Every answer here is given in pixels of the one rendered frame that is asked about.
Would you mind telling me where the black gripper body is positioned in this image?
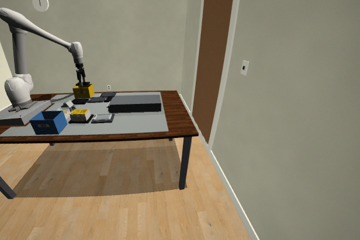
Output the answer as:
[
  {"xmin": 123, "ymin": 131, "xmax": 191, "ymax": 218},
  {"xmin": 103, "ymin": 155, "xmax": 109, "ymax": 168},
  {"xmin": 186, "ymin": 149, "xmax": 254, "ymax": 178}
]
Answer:
[{"xmin": 75, "ymin": 63, "xmax": 83, "ymax": 72}]

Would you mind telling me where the grey bench mat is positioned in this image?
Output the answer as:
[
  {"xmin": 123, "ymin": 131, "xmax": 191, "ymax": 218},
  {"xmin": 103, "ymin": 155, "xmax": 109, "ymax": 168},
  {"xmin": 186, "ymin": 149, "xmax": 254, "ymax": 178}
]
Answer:
[{"xmin": 0, "ymin": 92, "xmax": 168, "ymax": 137}]

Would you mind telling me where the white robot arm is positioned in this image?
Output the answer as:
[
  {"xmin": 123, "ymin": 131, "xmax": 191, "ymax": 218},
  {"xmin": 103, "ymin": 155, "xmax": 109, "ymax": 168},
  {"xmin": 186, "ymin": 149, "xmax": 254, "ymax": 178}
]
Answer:
[{"xmin": 0, "ymin": 8, "xmax": 83, "ymax": 112}]

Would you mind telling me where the yellow open-top bin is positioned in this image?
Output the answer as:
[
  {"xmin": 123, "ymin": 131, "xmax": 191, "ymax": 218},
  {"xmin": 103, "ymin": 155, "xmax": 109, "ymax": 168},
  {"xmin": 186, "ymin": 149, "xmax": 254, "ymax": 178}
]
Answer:
[{"xmin": 73, "ymin": 84, "xmax": 94, "ymax": 99}]

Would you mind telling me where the blue open-top bin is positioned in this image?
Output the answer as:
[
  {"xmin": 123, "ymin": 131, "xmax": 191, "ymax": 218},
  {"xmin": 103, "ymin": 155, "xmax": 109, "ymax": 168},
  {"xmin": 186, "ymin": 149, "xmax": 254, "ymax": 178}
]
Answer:
[{"xmin": 29, "ymin": 110, "xmax": 67, "ymax": 135}]

